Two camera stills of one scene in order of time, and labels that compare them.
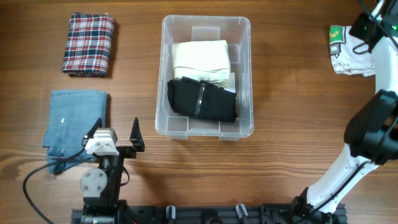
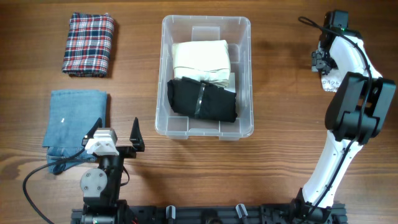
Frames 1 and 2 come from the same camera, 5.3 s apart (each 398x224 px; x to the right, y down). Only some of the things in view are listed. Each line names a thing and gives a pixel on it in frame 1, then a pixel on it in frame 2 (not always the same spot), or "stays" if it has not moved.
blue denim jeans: x=71 y=115 stays
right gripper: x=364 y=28 to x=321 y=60
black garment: x=202 y=100 stays
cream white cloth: x=205 y=60 stays
